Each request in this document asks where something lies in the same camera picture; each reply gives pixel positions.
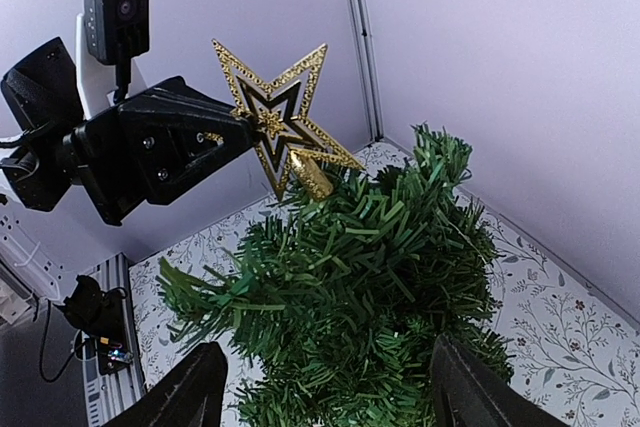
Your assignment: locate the floral patterned table mat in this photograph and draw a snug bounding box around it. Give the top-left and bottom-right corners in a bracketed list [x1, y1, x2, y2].
[127, 141, 640, 427]

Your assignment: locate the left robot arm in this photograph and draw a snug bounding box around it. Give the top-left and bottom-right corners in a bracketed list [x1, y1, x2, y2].
[1, 37, 257, 226]

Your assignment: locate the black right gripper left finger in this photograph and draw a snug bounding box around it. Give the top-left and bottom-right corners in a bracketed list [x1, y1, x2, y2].
[107, 342, 228, 427]

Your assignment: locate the gold star tree topper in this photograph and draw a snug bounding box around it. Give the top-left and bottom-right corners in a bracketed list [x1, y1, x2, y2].
[212, 39, 364, 201]

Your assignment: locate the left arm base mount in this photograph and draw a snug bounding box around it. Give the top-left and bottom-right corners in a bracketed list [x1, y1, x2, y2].
[60, 275, 134, 375]

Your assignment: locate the left aluminium frame post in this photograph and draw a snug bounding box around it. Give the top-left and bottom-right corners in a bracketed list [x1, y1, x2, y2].
[347, 0, 384, 143]

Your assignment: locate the small green christmas tree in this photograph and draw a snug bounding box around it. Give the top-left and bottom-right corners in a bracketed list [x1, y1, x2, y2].
[158, 125, 514, 426]

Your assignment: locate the front aluminium rail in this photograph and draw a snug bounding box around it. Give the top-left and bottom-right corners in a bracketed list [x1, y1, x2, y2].
[81, 253, 146, 426]

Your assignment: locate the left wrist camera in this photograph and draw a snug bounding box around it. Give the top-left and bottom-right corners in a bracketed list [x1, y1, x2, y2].
[75, 0, 150, 120]

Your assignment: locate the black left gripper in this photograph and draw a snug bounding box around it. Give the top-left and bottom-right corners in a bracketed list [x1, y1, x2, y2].
[72, 76, 255, 226]

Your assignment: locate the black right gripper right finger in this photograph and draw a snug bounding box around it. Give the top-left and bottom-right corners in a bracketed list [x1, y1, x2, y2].
[430, 334, 563, 427]

